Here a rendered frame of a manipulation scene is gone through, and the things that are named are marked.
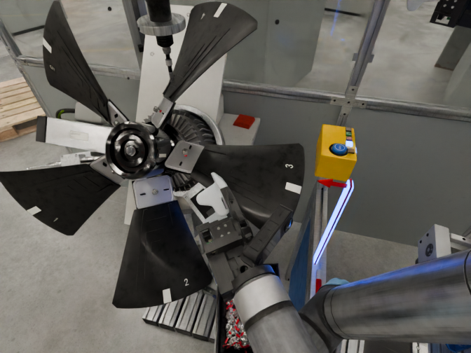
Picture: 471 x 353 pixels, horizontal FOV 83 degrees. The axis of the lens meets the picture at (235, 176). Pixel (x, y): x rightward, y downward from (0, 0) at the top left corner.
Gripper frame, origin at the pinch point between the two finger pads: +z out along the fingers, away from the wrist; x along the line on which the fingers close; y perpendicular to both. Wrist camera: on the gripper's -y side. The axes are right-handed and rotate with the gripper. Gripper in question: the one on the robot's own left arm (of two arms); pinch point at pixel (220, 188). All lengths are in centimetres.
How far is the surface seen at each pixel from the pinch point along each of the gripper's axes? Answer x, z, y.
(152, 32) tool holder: -27.2, 8.5, 3.1
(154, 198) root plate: 6.4, 9.4, 13.8
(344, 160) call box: 15.4, 5.9, -37.7
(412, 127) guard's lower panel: 38, 25, -92
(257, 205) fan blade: 3.4, -4.9, -5.6
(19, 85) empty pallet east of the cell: 90, 314, 134
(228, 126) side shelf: 35, 61, -22
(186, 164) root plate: -0.9, 8.5, 4.4
